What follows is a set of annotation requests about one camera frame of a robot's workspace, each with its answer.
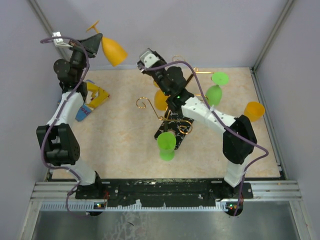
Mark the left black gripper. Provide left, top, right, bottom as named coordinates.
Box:
left=67, top=33, right=102, bottom=81

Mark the orange goblet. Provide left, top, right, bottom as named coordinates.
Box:
left=244, top=101, right=265, bottom=122
left=154, top=90, right=168, bottom=111
left=101, top=35, right=128, bottom=67

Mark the gold wine glass rack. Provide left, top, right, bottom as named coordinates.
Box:
left=135, top=55, right=216, bottom=152

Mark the green goblet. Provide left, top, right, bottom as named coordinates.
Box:
left=205, top=72, right=229, bottom=106
left=157, top=132, right=176, bottom=161

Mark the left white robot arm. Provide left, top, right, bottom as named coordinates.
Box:
left=36, top=32, right=104, bottom=199

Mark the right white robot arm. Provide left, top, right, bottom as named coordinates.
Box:
left=137, top=60, right=258, bottom=198

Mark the blue yellow box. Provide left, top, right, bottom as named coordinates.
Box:
left=75, top=79, right=110, bottom=122

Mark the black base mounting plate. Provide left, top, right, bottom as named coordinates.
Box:
left=74, top=178, right=253, bottom=208

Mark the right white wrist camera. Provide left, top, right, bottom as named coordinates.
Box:
left=137, top=48, right=160, bottom=68

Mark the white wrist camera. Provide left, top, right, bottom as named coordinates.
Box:
left=137, top=48, right=160, bottom=68
left=52, top=31, right=72, bottom=49

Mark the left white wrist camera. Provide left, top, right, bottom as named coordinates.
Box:
left=52, top=31, right=72, bottom=49

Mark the aluminium frame rail front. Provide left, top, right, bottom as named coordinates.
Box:
left=31, top=179, right=302, bottom=201

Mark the white cable duct strip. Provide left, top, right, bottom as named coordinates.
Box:
left=40, top=200, right=237, bottom=212

